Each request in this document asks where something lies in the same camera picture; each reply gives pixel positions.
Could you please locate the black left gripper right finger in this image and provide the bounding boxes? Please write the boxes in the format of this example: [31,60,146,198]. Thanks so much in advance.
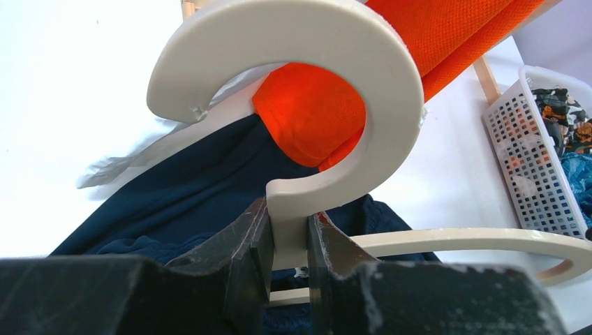
[307,214,565,334]

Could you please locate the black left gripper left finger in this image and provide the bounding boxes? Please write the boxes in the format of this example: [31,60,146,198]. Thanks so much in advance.
[1,198,274,334]

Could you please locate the navy blue shorts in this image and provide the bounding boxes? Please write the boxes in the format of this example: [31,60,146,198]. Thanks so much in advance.
[48,113,441,335]

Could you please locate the clear plastic basket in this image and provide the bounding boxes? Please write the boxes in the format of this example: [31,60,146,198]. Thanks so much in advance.
[482,66,591,239]

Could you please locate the wooden hanger of navy shorts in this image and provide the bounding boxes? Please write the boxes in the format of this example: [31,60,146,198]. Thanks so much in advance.
[146,0,592,307]

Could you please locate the blue patterned shorts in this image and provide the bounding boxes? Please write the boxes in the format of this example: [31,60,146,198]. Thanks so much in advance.
[561,153,591,228]

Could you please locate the camouflage orange grey shorts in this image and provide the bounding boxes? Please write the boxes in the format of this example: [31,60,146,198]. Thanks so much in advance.
[531,87,591,156]

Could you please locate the white shorts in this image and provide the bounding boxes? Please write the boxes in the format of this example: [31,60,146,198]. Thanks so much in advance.
[75,63,284,189]

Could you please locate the wooden clothes rack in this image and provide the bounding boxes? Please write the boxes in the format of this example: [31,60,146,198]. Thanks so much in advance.
[180,0,565,107]

